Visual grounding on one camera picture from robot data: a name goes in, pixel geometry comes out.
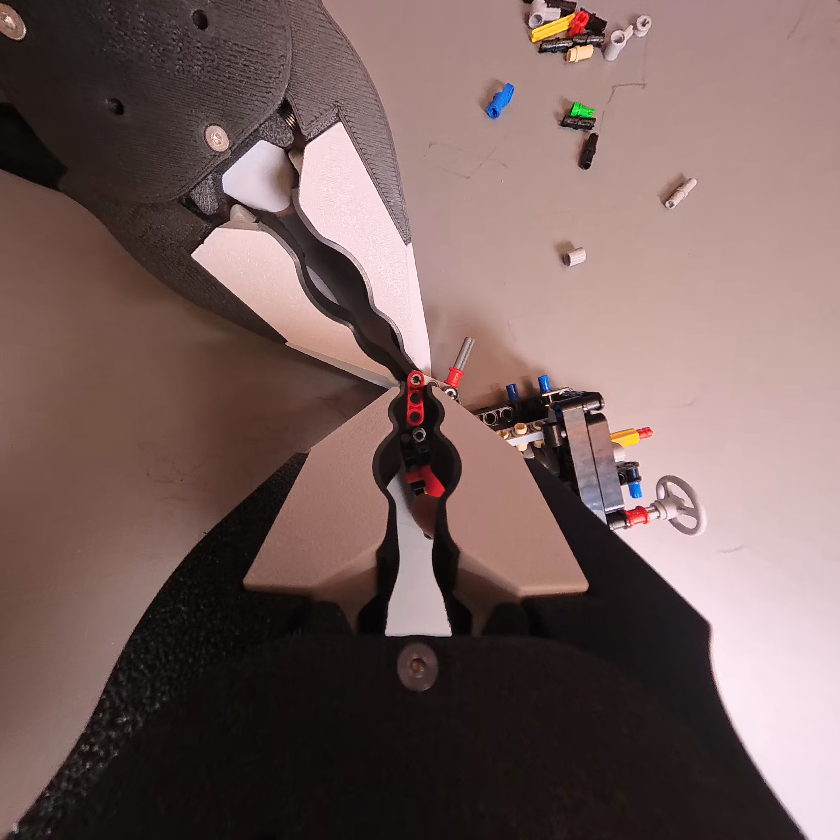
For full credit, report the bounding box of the small multicoloured lego piece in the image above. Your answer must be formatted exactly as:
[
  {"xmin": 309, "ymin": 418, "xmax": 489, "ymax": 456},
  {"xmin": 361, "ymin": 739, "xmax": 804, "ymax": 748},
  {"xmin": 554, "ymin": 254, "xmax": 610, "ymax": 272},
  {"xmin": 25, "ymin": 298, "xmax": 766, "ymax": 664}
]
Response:
[{"xmin": 528, "ymin": 0, "xmax": 608, "ymax": 53}]

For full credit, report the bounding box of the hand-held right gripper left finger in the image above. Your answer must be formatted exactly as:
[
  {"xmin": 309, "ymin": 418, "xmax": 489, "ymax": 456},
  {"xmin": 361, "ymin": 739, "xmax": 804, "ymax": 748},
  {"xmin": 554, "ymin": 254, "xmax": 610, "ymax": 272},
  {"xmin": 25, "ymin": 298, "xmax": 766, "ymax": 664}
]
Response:
[{"xmin": 243, "ymin": 384, "xmax": 406, "ymax": 624}]

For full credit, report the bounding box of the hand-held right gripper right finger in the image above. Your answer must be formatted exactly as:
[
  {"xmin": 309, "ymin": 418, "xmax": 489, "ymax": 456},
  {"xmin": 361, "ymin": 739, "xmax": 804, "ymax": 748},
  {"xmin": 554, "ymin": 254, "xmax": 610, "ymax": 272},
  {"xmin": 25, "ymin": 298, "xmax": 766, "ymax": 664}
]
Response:
[{"xmin": 428, "ymin": 387, "xmax": 589, "ymax": 627}]

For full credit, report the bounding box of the lego car chassis assembly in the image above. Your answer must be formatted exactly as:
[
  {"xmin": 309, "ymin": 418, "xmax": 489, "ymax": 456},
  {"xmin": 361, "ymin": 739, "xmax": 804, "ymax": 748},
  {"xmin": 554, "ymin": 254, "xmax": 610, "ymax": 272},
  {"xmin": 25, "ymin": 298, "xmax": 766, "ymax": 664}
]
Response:
[{"xmin": 394, "ymin": 338, "xmax": 708, "ymax": 539}]

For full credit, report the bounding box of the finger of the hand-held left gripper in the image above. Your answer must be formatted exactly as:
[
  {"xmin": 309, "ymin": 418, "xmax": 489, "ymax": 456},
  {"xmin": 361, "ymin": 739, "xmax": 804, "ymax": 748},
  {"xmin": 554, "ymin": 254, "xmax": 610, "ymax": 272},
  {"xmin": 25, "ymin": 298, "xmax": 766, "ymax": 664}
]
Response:
[
  {"xmin": 289, "ymin": 120, "xmax": 434, "ymax": 378},
  {"xmin": 190, "ymin": 220, "xmax": 408, "ymax": 388}
]

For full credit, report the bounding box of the light grey lego connector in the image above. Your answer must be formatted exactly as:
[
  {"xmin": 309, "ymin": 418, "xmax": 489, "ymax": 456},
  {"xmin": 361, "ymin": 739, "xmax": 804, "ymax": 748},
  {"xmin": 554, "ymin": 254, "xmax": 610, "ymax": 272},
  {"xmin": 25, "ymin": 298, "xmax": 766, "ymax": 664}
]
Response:
[{"xmin": 602, "ymin": 14, "xmax": 654, "ymax": 62}]

